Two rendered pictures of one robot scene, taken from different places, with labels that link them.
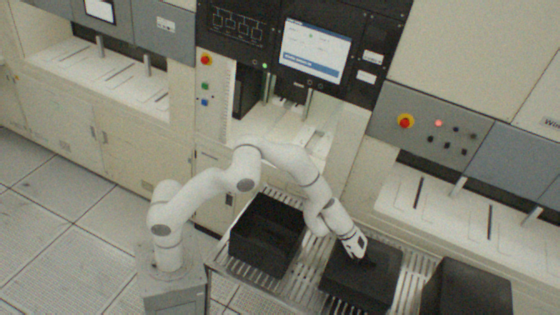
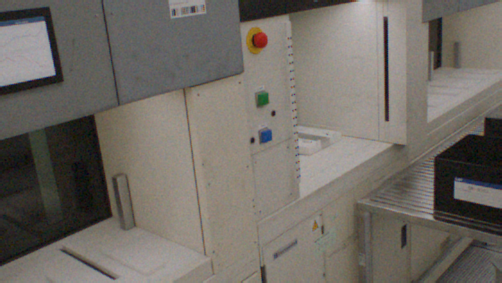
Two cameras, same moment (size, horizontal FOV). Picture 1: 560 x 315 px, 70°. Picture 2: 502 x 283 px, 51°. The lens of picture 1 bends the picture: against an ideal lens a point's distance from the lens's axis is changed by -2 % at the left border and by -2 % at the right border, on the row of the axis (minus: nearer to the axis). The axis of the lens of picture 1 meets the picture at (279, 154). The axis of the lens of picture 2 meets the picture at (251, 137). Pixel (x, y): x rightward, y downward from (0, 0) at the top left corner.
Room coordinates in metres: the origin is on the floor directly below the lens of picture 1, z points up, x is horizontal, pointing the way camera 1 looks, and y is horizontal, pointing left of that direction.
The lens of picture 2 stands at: (1.14, 1.63, 1.50)
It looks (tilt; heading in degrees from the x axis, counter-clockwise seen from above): 17 degrees down; 296
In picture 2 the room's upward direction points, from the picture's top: 5 degrees counter-clockwise
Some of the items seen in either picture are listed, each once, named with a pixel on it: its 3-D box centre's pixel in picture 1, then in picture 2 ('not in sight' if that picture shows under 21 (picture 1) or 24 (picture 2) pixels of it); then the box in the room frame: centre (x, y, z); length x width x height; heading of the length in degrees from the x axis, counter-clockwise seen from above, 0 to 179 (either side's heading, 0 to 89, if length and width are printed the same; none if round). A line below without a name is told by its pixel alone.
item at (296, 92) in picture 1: (297, 76); not in sight; (2.20, -0.02, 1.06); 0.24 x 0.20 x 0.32; 73
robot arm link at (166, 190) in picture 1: (167, 211); not in sight; (0.98, 0.38, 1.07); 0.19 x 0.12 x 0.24; 9
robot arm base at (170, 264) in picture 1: (168, 249); not in sight; (0.95, 0.38, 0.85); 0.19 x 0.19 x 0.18
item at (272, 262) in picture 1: (269, 234); (494, 177); (1.14, -0.03, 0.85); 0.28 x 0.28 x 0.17; 72
